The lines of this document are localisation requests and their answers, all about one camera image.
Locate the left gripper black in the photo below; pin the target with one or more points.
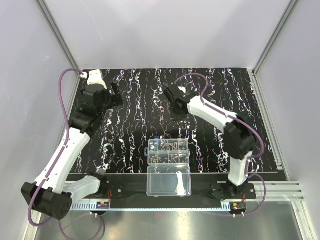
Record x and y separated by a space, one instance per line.
114 99

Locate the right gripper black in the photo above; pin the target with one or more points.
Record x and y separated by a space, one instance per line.
178 116

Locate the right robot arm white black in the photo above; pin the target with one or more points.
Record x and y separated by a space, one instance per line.
238 137

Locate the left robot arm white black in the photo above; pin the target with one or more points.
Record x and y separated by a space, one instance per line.
48 194

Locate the black marbled table mat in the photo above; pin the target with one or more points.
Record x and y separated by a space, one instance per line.
118 146

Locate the clear plastic organizer box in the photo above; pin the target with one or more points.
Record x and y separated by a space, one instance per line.
168 167

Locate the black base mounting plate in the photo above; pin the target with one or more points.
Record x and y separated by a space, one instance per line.
206 188

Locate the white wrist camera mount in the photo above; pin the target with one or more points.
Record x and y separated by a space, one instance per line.
96 77

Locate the left aluminium frame post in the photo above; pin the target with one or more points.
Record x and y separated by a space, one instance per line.
48 16

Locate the aluminium frame post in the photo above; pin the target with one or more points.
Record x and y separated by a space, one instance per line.
48 16
276 33

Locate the white slotted cable duct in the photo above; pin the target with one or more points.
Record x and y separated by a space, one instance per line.
118 206

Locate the aluminium rail right side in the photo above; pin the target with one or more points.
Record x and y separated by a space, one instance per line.
276 191

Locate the right aluminium frame post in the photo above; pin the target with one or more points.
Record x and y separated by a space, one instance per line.
276 33

